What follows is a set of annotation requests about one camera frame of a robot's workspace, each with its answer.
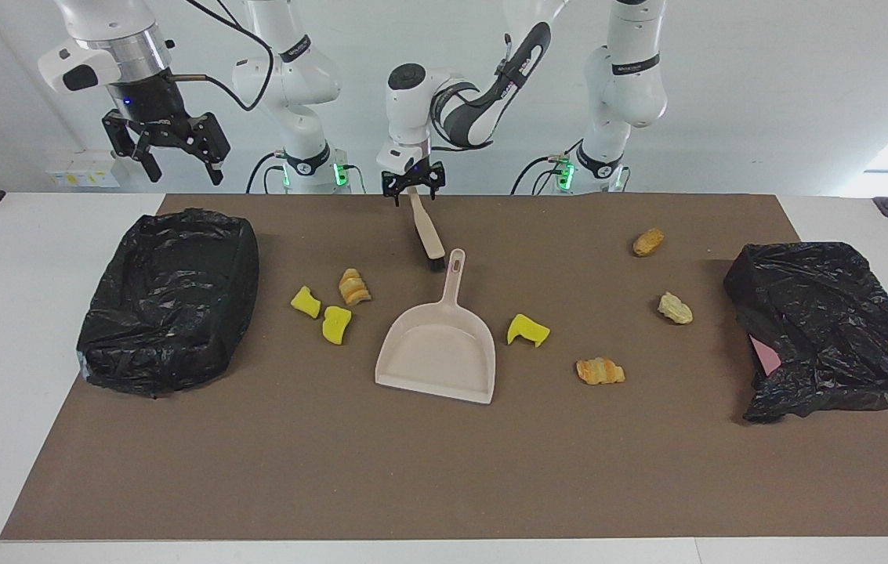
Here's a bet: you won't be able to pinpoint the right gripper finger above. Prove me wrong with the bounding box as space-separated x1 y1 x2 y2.
102 110 164 183
177 112 231 187

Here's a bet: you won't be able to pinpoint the beige brush with black bristles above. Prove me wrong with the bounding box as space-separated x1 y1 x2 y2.
409 186 447 273

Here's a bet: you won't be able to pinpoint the orange striped croissant toy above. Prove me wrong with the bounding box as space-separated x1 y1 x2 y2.
338 268 372 306
575 357 626 386

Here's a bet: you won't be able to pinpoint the yellow sponge piece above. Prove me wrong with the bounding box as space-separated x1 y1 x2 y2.
506 313 551 349
321 305 353 345
291 286 322 320

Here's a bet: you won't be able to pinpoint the beige plastic dustpan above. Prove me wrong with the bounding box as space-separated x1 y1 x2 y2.
375 248 497 406

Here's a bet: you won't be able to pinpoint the pale ridged bread toy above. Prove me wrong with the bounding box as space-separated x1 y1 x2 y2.
657 291 694 325

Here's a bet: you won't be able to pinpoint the bin lined with black bag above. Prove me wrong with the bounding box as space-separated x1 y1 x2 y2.
75 208 261 398

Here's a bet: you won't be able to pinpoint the pink bin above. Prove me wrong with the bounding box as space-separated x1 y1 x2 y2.
749 335 781 377

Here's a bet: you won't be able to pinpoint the crumpled black trash bag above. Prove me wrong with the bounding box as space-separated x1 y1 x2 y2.
723 241 888 425

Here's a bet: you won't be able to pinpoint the brown table mat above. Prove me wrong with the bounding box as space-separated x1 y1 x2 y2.
0 193 888 541

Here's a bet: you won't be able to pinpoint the black base cable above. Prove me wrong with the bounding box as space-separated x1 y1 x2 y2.
246 151 289 194
510 153 570 195

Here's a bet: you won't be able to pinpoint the white wall socket box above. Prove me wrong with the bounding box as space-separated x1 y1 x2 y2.
46 150 129 189

